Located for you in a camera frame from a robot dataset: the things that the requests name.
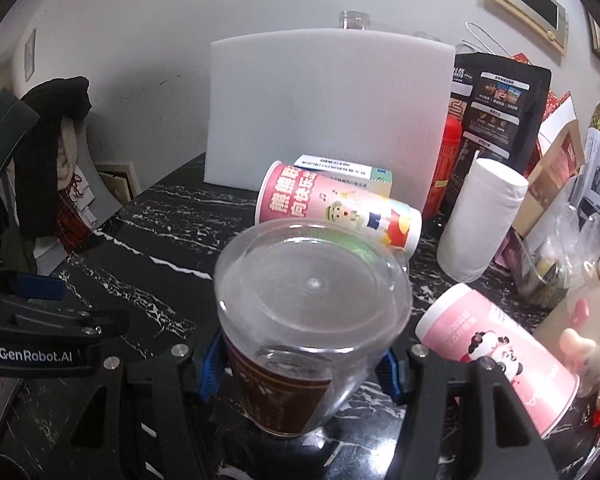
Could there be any clear jar with brown label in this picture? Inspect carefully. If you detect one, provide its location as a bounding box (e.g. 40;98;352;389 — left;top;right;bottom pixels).
213;220;413;437

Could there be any pink panda paper cup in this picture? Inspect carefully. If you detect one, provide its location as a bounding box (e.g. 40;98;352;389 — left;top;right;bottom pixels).
415;284;580;437

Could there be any pink cartoon paper cup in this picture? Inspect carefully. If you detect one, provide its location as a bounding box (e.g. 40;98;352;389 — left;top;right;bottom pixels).
254;160;422;256

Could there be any red plaid scarf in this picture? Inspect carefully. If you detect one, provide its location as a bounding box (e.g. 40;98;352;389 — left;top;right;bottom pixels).
55;192;92;254

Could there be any white bottle with plush dog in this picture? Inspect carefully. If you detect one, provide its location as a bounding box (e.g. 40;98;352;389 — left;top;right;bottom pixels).
533;260;600;410

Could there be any black jacket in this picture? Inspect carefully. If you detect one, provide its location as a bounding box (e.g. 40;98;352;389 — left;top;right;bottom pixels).
14;76;92;240

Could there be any white toilet paper roll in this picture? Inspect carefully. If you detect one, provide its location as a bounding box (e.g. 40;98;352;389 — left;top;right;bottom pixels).
437;157;529;283

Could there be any brown paper box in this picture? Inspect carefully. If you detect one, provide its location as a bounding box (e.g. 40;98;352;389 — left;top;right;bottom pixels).
512;119;585;237

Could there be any white teal medicine box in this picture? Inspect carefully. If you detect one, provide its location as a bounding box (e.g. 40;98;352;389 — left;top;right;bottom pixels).
294;155;393;197

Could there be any red tin can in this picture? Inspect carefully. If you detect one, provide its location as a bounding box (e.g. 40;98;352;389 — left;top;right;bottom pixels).
422;115;462;220

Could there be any black snack pouch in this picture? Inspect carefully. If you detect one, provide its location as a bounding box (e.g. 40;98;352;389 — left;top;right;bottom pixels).
441;52;552;214

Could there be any white foam board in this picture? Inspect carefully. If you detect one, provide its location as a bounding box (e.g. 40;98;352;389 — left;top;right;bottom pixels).
204;28;455;209

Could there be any glass jar with red contents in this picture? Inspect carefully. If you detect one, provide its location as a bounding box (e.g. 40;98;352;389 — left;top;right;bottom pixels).
339;10;370;30

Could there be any gold framed wall display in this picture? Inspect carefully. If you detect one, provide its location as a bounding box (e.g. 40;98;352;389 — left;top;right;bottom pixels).
492;0;569;56

